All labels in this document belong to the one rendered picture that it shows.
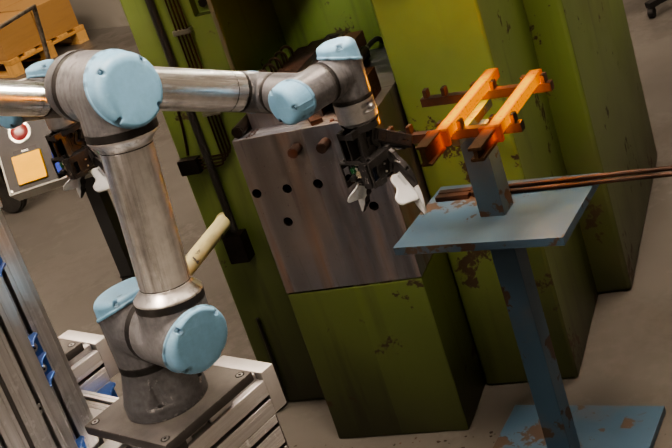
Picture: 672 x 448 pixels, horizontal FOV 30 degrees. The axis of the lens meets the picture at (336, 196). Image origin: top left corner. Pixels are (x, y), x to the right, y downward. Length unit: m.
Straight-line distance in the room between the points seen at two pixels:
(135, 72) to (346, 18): 1.65
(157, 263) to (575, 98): 1.82
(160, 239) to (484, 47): 1.31
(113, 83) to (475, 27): 1.35
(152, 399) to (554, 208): 1.04
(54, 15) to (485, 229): 7.11
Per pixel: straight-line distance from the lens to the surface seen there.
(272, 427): 2.39
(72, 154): 2.94
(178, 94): 2.15
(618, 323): 3.67
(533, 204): 2.82
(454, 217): 2.86
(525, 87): 2.71
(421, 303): 3.19
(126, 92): 1.91
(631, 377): 3.43
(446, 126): 2.62
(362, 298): 3.23
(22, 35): 9.45
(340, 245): 3.17
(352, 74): 2.22
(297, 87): 2.16
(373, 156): 2.27
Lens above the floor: 1.86
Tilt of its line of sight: 21 degrees down
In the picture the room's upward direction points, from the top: 18 degrees counter-clockwise
